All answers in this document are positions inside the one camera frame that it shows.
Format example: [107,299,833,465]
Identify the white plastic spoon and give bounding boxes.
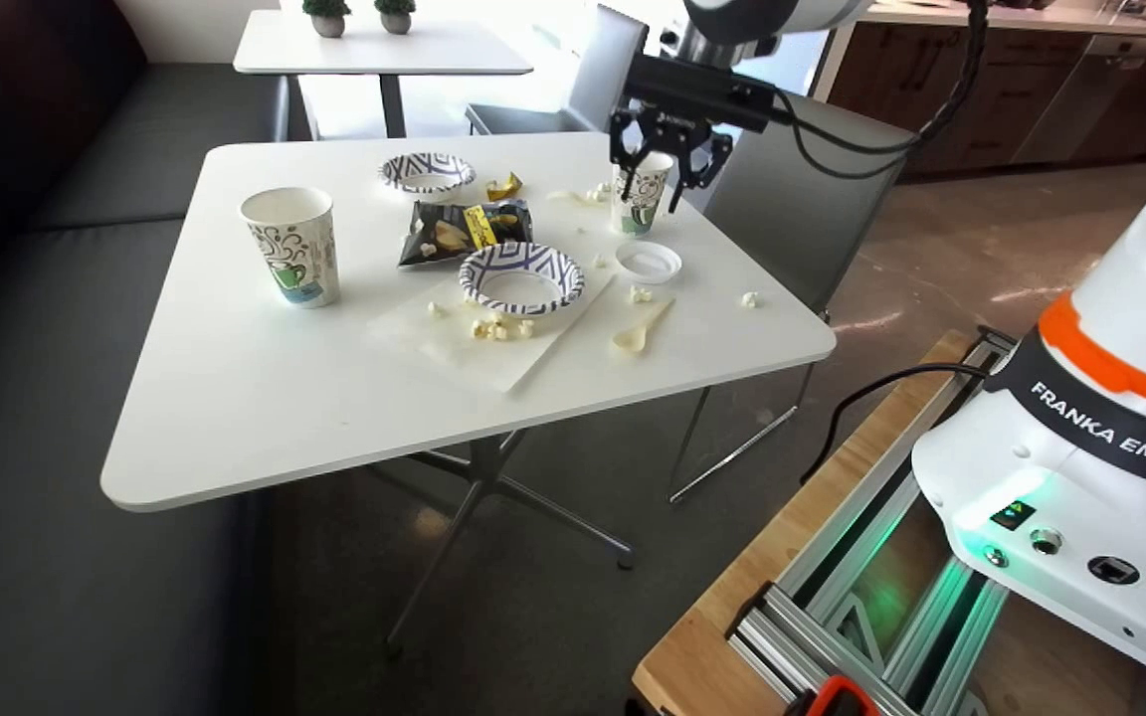
[606,291,682,360]

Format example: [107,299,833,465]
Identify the small yellow food piece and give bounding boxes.
[482,168,529,208]

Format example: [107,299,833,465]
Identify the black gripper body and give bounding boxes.
[600,103,740,181]

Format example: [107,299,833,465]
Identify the yellow food strip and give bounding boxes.
[463,204,503,253]

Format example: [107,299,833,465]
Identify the large blue patterned bowl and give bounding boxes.
[454,237,586,323]

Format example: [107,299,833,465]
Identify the grey chair with armrest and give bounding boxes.
[463,0,653,144]

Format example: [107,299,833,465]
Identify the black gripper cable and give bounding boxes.
[769,0,996,186]

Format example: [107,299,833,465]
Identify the black floor cable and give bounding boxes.
[795,356,990,487]

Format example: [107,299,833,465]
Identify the wooden workbench top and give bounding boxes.
[627,326,1146,716]

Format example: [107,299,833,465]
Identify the red clamp handle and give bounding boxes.
[801,672,886,716]

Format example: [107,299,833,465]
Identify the grey chair with metal legs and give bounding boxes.
[665,80,918,503]

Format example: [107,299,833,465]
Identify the brown wooden counter cabinet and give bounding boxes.
[806,0,1146,186]

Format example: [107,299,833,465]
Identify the black food tray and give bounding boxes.
[395,194,536,269]

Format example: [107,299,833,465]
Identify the small blue patterned bowl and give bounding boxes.
[377,147,479,204]

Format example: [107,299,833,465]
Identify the pale yellow food crumbs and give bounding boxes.
[463,310,543,345]

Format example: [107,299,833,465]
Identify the large white square table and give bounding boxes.
[97,128,838,662]

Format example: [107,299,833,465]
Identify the white cutting board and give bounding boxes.
[370,258,626,402]

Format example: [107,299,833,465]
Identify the tall patterned paper cup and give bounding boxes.
[235,181,341,312]

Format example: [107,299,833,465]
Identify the small white table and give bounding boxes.
[226,7,536,144]

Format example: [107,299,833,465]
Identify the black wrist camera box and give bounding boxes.
[622,50,793,135]

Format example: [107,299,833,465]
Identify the dark upholstered bench sofa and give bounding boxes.
[0,0,297,716]

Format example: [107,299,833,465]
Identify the small potted plant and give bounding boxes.
[370,0,422,41]
[297,0,353,43]

